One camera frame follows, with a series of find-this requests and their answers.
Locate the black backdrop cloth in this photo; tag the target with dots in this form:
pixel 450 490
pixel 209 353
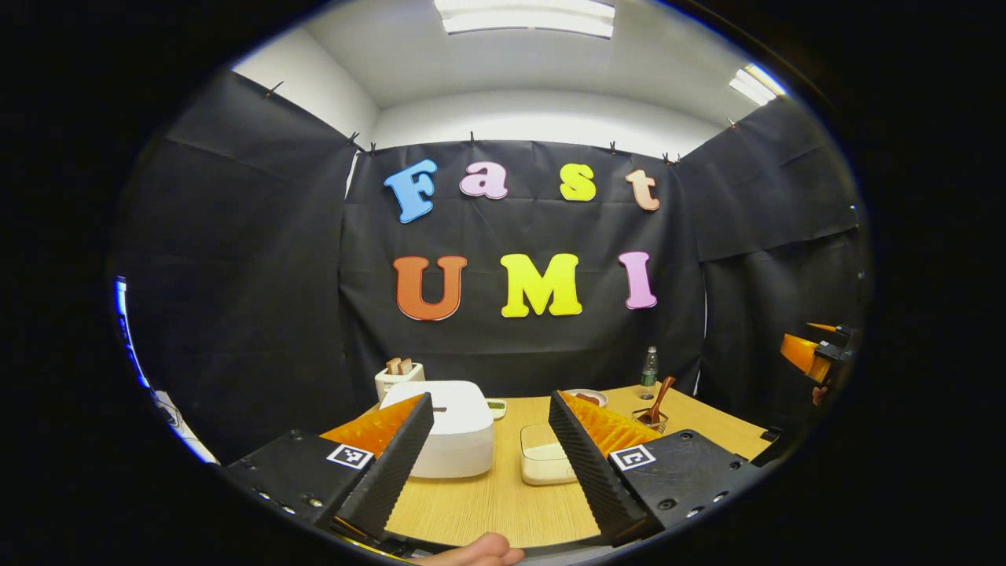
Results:
pixel 259 275

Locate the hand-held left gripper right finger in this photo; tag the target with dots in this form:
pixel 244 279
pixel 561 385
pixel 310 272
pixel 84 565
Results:
pixel 593 472

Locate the translucent rice container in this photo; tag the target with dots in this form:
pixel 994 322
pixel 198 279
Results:
pixel 542 464

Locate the white condiment dish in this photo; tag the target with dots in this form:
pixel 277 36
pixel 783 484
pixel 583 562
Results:
pixel 497 407

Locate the small ceiling light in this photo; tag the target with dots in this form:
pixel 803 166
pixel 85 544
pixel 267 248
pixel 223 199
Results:
pixel 754 85

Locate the brown wooden spoon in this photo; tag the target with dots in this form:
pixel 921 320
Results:
pixel 660 397

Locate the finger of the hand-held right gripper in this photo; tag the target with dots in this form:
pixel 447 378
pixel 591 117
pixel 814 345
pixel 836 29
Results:
pixel 802 354
pixel 833 330

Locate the white rice cooker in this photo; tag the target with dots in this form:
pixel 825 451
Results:
pixel 464 440

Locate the brown meat piece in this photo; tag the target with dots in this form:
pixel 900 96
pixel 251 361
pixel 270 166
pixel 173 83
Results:
pixel 588 398

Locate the round white plate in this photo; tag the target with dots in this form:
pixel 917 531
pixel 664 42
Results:
pixel 601 395

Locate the green glass bottle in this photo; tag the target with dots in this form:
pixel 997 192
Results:
pixel 648 373

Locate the long ceiling light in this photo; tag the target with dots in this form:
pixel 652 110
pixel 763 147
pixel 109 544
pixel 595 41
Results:
pixel 526 17

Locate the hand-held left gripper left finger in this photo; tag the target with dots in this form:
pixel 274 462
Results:
pixel 393 472

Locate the white toaster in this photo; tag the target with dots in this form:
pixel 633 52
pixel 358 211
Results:
pixel 393 383

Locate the lit computer screen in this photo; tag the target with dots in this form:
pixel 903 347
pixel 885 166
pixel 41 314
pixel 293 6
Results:
pixel 126 330

